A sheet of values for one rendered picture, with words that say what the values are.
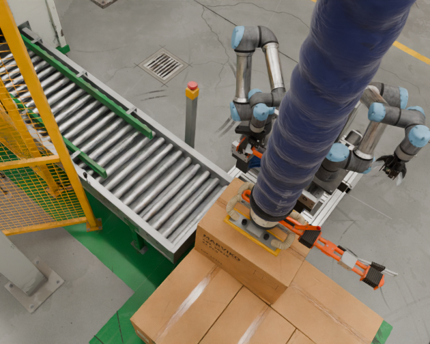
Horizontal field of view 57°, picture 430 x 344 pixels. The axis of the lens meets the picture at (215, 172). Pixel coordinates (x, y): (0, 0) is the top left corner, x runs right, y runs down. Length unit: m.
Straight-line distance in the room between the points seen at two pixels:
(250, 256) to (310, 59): 1.31
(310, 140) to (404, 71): 3.70
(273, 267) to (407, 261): 1.68
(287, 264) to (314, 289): 0.48
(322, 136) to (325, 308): 1.51
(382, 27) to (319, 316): 1.93
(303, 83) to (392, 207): 2.70
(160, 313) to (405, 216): 2.32
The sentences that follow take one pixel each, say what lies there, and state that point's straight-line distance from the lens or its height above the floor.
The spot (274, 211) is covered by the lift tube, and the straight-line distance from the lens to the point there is 1.89.
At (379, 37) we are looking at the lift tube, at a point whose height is 2.38.
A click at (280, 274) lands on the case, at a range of 2.24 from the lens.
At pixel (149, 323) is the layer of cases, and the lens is 2.53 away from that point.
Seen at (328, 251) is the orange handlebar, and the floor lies 1.19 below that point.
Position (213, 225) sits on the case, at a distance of 2.28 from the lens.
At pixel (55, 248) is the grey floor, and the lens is 3.36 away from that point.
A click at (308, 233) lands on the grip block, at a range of 2.08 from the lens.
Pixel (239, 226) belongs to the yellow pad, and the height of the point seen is 1.08.
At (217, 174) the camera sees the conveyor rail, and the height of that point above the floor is 0.58.
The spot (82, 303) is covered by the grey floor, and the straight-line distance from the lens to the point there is 3.18.
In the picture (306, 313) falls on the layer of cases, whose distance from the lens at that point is 2.65.
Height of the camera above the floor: 3.02
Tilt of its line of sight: 58 degrees down
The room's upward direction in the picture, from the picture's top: 9 degrees clockwise
